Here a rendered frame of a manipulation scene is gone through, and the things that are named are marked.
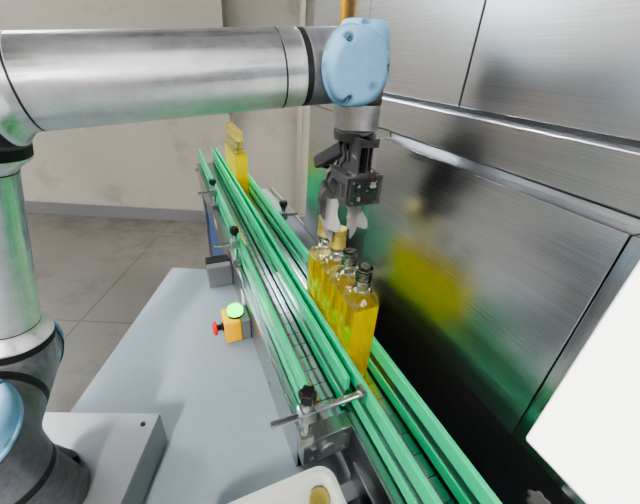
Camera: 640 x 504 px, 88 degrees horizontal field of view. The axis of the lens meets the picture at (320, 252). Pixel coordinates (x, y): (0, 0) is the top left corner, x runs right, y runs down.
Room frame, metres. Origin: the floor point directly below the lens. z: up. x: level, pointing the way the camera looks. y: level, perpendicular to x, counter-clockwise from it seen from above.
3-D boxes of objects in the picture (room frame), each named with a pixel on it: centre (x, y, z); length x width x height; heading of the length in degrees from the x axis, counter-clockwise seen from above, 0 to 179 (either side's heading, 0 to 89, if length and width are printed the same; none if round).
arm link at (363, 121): (0.59, -0.05, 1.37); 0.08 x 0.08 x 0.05
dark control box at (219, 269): (0.96, 0.35, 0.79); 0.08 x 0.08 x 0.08; 25
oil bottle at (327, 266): (0.60, -0.04, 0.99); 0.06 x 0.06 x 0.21; 26
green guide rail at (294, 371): (1.16, 0.37, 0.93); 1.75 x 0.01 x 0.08; 25
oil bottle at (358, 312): (0.50, -0.08, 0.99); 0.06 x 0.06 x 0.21; 25
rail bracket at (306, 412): (0.34, -0.02, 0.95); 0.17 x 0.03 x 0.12; 115
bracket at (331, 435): (0.35, -0.03, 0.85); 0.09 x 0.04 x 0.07; 115
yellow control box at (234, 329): (0.70, 0.23, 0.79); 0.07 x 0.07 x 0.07; 25
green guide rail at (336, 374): (1.19, 0.31, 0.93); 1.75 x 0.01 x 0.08; 25
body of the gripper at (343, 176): (0.58, -0.05, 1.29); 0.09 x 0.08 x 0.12; 26
